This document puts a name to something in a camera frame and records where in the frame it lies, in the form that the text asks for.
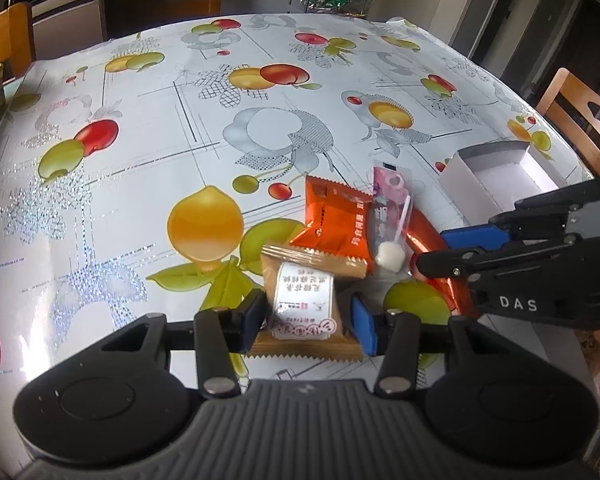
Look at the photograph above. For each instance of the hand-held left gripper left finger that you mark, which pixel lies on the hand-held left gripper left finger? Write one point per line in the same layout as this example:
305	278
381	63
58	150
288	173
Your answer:
255	320

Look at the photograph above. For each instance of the fruit print tablecloth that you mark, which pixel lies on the fruit print tablecloth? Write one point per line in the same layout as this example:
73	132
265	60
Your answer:
155	185

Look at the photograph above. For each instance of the long red snack packet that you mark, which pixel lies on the long red snack packet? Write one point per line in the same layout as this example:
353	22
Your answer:
430	240

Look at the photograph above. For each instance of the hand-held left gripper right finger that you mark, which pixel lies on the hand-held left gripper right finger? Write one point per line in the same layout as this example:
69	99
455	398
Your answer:
364	327

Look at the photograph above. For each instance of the lollipop in pink wrapper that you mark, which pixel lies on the lollipop in pink wrapper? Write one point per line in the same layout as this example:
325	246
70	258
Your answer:
391	257

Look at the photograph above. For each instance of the orange snack packet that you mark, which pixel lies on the orange snack packet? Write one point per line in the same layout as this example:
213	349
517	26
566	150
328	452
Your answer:
330	220

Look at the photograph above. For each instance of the grey cabinet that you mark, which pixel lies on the grey cabinet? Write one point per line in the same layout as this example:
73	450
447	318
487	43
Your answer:
70	27

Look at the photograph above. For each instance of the brown snack packet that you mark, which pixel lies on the brown snack packet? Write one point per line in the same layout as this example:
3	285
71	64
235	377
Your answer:
305	310

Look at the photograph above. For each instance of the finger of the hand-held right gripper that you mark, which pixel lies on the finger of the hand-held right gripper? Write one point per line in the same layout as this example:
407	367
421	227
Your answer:
472	237
445	265

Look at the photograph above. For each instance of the white cardboard box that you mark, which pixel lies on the white cardboard box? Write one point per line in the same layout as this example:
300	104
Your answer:
500	180

